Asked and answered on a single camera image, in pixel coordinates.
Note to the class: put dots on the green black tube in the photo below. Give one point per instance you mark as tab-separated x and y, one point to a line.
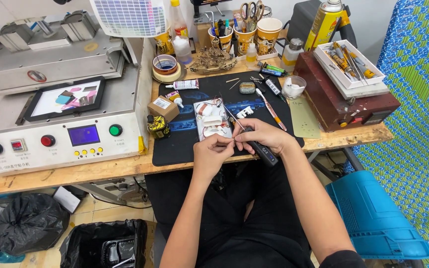
272	69

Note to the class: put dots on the person's black trousers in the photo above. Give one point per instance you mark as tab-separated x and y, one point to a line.
251	230

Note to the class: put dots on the white plastic clip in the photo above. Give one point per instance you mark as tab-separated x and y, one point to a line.
245	111

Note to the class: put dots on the pale green sheet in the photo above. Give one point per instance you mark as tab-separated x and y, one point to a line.
304	119

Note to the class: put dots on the full black rubbish bag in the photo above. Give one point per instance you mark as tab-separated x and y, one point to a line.
30	223

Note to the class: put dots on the empty yellow paper cup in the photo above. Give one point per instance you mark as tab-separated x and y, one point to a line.
267	37

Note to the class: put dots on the white glue tube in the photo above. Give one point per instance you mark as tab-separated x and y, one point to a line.
184	84

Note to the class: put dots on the brown model ship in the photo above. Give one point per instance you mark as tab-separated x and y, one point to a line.
212	61

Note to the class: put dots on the black framed tablet screen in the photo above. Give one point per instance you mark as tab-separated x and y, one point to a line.
65	98

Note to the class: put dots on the yellow spray can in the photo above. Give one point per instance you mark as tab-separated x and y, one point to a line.
322	26

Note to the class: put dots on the stack of tape rolls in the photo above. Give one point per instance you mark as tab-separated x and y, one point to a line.
166	69

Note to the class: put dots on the person's right hand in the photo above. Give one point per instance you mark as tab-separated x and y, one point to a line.
270	136

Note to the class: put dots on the black bag lined bin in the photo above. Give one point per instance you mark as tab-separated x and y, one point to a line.
102	245

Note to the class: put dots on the brown heating box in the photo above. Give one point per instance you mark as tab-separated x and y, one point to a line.
333	108

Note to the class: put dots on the black work mat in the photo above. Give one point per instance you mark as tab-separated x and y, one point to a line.
173	149

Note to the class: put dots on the wooden stick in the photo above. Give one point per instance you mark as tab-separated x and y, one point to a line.
232	80

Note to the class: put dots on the white carton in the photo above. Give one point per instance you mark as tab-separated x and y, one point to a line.
66	199

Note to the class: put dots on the pink toothbrush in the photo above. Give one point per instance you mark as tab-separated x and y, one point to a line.
272	111

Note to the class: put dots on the small cardboard box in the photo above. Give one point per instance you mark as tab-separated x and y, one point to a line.
163	107

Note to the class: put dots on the white tray of screwdrivers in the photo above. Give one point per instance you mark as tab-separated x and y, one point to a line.
348	67

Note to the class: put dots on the person's left hand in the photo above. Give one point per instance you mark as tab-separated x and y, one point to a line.
209	156

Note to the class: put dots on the yellow paper cup with pens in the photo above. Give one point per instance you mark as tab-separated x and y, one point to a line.
224	41

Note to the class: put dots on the white bottle silver cap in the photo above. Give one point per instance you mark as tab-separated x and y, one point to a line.
291	56

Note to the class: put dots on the clear bottle orange cap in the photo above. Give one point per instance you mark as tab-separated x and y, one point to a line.
180	37

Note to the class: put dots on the yellow paper cup with scissors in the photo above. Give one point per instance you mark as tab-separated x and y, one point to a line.
244	43

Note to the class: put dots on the black soldering iron pen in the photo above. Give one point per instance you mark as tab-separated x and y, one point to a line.
265	151

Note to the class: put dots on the grey speckled stone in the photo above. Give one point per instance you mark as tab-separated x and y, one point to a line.
247	88

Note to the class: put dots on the white board with earbud parts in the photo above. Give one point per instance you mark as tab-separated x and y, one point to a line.
210	119

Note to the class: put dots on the black yellow flux bottle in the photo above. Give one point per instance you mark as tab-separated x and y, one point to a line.
158	127

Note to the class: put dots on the clear cup with tissue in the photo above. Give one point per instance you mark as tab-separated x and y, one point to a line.
293	88

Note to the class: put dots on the blue green patterned cloth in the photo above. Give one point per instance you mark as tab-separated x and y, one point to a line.
415	93

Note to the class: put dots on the white laminating machine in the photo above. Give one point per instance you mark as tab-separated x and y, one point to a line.
61	111

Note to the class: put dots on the small yellow glue bottle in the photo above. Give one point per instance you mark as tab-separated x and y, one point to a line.
174	98

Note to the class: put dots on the small clear dropper bottle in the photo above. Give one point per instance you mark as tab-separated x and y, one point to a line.
251	56

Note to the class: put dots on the colour chart sheet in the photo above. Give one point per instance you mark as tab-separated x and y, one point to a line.
130	16

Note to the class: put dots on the scissors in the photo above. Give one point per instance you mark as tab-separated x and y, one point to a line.
251	13

